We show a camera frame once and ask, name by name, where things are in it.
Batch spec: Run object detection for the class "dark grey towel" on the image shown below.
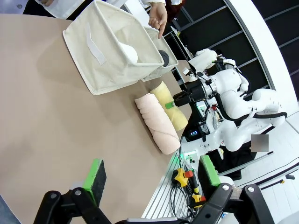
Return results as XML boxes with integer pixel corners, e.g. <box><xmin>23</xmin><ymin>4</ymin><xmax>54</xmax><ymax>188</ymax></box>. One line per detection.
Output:
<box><xmin>158</xmin><ymin>50</ymin><xmax>171</xmax><ymax>68</ymax></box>

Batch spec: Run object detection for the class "black cable bundle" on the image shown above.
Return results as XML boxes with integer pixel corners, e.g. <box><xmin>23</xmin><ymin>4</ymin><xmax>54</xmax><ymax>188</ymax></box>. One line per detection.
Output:
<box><xmin>170</xmin><ymin>184</ymin><xmax>196</xmax><ymax>212</ymax></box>

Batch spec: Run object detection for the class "yellow black tool handle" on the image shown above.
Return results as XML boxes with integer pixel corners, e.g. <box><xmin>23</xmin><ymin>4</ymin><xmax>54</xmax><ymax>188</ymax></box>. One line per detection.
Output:
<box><xmin>190</xmin><ymin>177</ymin><xmax>199</xmax><ymax>195</ymax></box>

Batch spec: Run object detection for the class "cream fabric basket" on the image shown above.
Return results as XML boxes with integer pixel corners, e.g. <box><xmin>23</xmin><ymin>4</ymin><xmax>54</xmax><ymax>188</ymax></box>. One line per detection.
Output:
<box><xmin>62</xmin><ymin>0</ymin><xmax>165</xmax><ymax>96</ymax></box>
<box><xmin>140</xmin><ymin>25</ymin><xmax>178</xmax><ymax>82</ymax></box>

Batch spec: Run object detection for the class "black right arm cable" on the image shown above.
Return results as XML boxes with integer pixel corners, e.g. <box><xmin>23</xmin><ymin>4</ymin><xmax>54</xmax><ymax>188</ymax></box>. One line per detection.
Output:
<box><xmin>216</xmin><ymin>93</ymin><xmax>288</xmax><ymax>122</ymax></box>

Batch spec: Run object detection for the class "black shelf unit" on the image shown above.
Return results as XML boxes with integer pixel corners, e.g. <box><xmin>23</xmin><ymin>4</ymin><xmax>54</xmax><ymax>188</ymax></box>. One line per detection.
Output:
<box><xmin>163</xmin><ymin>0</ymin><xmax>299</xmax><ymax>94</ymax></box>

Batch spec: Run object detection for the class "controller box with display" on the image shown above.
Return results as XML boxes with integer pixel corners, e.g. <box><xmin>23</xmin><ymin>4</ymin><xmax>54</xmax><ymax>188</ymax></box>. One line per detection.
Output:
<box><xmin>188</xmin><ymin>129</ymin><xmax>202</xmax><ymax>139</ymax></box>

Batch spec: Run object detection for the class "person's left hand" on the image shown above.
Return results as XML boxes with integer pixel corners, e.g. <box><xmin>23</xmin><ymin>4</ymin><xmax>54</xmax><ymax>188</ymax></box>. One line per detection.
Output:
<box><xmin>148</xmin><ymin>3</ymin><xmax>168</xmax><ymax>39</ymax></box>

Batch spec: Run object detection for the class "person's left forearm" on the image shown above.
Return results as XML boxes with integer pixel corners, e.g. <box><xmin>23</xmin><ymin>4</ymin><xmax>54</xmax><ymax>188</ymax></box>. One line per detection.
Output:
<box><xmin>142</xmin><ymin>0</ymin><xmax>166</xmax><ymax>8</ymax></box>

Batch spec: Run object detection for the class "aluminium frame rail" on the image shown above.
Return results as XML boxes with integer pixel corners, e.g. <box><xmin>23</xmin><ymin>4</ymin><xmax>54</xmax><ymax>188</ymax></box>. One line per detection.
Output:
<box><xmin>142</xmin><ymin>151</ymin><xmax>187</xmax><ymax>220</ymax></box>

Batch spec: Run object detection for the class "small yellow red switch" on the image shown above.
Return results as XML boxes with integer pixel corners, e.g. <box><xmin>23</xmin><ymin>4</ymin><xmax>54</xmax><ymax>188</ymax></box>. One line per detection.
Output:
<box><xmin>191</xmin><ymin>195</ymin><xmax>206</xmax><ymax>209</ymax></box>

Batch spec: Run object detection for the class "bystander in black clothes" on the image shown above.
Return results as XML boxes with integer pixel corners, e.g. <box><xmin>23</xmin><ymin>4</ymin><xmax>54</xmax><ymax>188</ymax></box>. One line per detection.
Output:
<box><xmin>210</xmin><ymin>134</ymin><xmax>269</xmax><ymax>181</ymax></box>

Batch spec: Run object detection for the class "pink rolled towel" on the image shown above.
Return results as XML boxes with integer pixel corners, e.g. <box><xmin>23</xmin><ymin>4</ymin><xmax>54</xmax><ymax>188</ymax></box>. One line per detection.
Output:
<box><xmin>134</xmin><ymin>92</ymin><xmax>182</xmax><ymax>155</ymax></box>

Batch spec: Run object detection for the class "yellow towel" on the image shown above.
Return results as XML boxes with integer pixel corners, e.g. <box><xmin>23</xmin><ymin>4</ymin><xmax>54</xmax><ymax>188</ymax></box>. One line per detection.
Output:
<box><xmin>149</xmin><ymin>81</ymin><xmax>188</xmax><ymax>131</ymax></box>

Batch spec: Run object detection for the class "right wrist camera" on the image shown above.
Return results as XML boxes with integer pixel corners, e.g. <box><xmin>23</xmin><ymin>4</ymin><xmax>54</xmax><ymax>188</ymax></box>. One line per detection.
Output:
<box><xmin>183</xmin><ymin>67</ymin><xmax>198</xmax><ymax>82</ymax></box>

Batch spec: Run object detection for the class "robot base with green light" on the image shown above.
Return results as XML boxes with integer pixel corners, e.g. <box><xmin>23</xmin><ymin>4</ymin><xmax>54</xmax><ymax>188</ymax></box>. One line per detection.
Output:
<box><xmin>179</xmin><ymin>149</ymin><xmax>202</xmax><ymax>164</ymax></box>

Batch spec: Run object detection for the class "white towel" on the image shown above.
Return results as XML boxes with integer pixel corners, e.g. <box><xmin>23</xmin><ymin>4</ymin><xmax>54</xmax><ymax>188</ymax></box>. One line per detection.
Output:
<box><xmin>118</xmin><ymin>42</ymin><xmax>138</xmax><ymax>63</ymax></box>

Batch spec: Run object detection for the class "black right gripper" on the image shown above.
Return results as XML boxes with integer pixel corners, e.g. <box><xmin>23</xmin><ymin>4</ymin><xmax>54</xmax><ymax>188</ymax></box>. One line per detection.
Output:
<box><xmin>165</xmin><ymin>81</ymin><xmax>207</xmax><ymax>110</ymax></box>

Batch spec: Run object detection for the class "person in white coat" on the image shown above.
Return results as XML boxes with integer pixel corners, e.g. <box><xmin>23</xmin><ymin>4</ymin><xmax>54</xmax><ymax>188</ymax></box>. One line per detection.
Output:
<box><xmin>23</xmin><ymin>0</ymin><xmax>164</xmax><ymax>21</ymax></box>

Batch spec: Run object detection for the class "yellow emergency stop button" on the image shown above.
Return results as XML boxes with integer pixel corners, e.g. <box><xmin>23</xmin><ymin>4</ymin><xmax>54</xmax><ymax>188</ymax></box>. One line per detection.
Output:
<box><xmin>172</xmin><ymin>168</ymin><xmax>194</xmax><ymax>187</ymax></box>

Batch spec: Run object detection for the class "person's right hand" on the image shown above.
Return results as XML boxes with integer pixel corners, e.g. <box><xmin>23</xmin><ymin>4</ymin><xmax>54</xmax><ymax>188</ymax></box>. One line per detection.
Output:
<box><xmin>35</xmin><ymin>0</ymin><xmax>55</xmax><ymax>7</ymax></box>

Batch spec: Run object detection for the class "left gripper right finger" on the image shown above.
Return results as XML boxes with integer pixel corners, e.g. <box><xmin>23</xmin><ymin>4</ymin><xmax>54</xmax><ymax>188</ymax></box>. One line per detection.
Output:
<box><xmin>193</xmin><ymin>155</ymin><xmax>274</xmax><ymax>224</ymax></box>

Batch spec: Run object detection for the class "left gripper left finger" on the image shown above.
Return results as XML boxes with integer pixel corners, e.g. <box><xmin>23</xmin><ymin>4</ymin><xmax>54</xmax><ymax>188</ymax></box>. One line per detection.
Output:
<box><xmin>34</xmin><ymin>158</ymin><xmax>110</xmax><ymax>224</ymax></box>

